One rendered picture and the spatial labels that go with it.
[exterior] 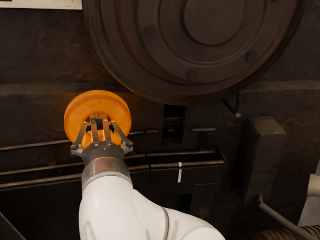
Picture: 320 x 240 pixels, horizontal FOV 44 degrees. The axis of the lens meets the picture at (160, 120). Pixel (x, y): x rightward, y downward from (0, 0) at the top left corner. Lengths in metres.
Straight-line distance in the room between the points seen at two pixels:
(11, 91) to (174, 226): 0.52
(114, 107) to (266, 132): 0.39
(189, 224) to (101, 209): 0.16
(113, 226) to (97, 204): 0.05
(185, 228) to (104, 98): 0.36
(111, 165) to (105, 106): 0.22
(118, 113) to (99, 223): 0.36
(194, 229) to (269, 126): 0.46
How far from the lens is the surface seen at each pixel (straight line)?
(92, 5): 0.79
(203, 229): 0.67
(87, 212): 0.63
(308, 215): 2.10
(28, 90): 0.98
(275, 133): 1.03
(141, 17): 0.72
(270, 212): 1.10
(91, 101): 0.88
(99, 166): 0.70
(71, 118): 0.90
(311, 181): 1.09
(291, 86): 1.13
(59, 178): 0.97
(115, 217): 0.60
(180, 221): 0.68
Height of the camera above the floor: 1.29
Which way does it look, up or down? 29 degrees down
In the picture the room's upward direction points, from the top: 5 degrees clockwise
